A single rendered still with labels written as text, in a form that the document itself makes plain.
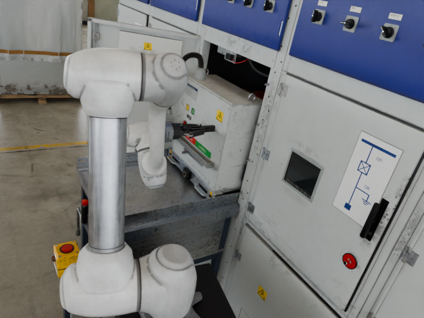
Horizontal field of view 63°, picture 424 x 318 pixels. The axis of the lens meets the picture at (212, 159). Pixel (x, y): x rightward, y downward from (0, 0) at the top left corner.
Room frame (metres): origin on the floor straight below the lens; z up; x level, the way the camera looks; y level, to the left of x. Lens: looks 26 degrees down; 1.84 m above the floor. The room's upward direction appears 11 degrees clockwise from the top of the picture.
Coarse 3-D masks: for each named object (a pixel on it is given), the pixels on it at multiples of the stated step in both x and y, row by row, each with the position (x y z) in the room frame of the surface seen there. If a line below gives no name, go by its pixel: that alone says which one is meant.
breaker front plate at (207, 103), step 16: (208, 96) 1.65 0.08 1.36; (208, 112) 1.63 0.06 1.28; (224, 112) 1.53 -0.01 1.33; (224, 128) 1.51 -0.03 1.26; (176, 144) 1.85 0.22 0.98; (192, 144) 1.71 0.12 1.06; (208, 144) 1.59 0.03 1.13; (192, 160) 1.69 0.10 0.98; (208, 160) 1.57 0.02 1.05; (208, 176) 1.55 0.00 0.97
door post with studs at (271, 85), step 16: (288, 16) 1.52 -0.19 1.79; (288, 32) 1.50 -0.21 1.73; (272, 80) 1.52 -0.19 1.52; (272, 96) 1.50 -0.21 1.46; (256, 128) 1.55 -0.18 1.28; (256, 144) 1.52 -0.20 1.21; (256, 160) 1.50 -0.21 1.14; (240, 192) 1.54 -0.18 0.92; (240, 208) 1.52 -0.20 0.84; (240, 224) 1.50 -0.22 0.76; (224, 272) 1.52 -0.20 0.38
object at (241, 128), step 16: (192, 80) 1.79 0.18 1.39; (208, 80) 1.85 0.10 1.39; (224, 80) 1.92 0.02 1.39; (224, 96) 1.60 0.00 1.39; (240, 96) 1.66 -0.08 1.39; (240, 112) 1.53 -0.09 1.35; (256, 112) 1.59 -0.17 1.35; (240, 128) 1.54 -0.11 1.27; (224, 144) 1.50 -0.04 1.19; (240, 144) 1.56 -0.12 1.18; (224, 160) 1.51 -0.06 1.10; (240, 160) 1.57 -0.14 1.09; (224, 176) 1.52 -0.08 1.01; (240, 176) 1.58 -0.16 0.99
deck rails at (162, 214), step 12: (132, 156) 1.77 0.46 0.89; (84, 168) 1.59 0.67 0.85; (180, 204) 1.34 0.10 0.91; (192, 204) 1.38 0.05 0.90; (204, 204) 1.43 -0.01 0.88; (216, 204) 1.47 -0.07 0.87; (228, 204) 1.52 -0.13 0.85; (132, 216) 1.20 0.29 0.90; (144, 216) 1.24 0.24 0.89; (156, 216) 1.27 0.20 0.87; (168, 216) 1.31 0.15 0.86
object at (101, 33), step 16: (96, 32) 1.95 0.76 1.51; (112, 32) 1.98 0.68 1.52; (128, 32) 1.97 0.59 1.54; (144, 32) 2.01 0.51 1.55; (160, 32) 2.00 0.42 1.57; (176, 32) 2.01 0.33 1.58; (112, 48) 1.98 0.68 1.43; (128, 48) 1.97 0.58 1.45; (144, 48) 1.98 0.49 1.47; (160, 48) 2.00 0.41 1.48; (176, 48) 2.01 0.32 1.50; (192, 48) 2.06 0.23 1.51; (192, 64) 2.06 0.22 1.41; (144, 112) 2.02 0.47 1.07; (176, 112) 2.05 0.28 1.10; (128, 144) 1.97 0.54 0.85
